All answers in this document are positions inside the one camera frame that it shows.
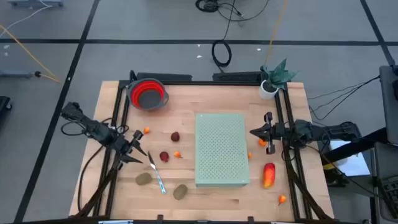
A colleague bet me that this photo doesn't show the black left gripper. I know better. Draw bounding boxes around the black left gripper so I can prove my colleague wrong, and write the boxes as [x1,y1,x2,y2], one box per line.
[108,129,148,164]

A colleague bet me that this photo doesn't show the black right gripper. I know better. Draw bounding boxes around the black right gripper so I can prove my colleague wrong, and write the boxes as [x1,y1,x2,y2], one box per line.
[250,112,295,155]

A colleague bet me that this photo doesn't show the brown kiwi fruit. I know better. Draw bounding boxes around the brown kiwi fruit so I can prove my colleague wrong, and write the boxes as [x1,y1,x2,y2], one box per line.
[135,172,154,186]
[172,184,188,201]

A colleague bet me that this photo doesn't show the red and yellow mango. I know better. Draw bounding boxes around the red and yellow mango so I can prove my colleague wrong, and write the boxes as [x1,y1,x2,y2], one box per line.
[262,162,277,189]

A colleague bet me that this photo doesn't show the red and grey collapsible colander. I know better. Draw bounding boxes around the red and grey collapsible colander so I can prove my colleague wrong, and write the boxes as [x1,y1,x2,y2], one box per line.
[126,77,170,111]

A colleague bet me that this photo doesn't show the white plant pot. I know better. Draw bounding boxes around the white plant pot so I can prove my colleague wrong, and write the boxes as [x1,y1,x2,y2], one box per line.
[258,79,280,101]

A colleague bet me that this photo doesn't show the green perforated metal shelf riser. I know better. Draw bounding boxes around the green perforated metal shelf riser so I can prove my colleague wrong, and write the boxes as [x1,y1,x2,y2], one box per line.
[195,113,251,188]

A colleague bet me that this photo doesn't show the green leafy plant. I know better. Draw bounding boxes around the green leafy plant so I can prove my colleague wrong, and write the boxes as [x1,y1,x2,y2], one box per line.
[260,58,299,91]

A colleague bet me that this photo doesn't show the black box behind table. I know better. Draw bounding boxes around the black box behind table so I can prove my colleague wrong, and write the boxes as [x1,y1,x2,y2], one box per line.
[136,72,193,82]
[212,71,265,83]

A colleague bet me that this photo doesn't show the white floor panel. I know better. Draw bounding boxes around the white floor panel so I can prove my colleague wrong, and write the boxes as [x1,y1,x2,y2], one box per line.
[328,139,371,177]

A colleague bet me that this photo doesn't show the black diagonal beam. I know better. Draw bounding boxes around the black diagonal beam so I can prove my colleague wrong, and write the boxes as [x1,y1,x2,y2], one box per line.
[320,127,389,164]

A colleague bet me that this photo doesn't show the grey desk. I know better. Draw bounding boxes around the grey desk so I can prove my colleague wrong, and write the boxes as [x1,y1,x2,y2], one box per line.
[369,141,398,224]

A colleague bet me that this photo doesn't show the grey equipment cabinet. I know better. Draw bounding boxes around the grey equipment cabinet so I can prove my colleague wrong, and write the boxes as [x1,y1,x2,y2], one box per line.
[378,64,398,146]

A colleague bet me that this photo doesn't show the black caster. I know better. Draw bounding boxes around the black caster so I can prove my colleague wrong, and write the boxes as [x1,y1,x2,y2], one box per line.
[0,95,12,113]

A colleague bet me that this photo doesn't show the black keyboard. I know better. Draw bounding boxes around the black keyboard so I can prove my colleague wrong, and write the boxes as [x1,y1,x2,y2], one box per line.
[381,175,398,218]

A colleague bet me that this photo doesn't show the grey metal stand base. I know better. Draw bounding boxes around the grey metal stand base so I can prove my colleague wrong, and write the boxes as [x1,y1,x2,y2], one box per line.
[0,70,33,78]
[7,0,64,7]

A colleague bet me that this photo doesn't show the knife with blue handle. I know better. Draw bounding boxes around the knife with blue handle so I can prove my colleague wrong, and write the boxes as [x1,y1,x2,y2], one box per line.
[147,151,167,195]

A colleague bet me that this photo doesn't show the black coiled floor cable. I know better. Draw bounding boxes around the black coiled floor cable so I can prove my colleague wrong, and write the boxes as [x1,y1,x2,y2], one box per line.
[211,18,233,73]

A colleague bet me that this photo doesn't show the yellow floor cable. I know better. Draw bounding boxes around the yellow floor cable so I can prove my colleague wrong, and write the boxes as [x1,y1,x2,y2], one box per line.
[0,24,61,83]
[264,0,289,65]

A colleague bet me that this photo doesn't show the black cable bundle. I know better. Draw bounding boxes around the black cable bundle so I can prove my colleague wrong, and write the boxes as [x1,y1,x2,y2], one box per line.
[195,0,271,22]

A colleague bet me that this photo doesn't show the white floor cable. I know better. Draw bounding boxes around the white floor cable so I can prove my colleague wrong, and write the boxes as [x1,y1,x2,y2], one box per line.
[0,0,55,30]

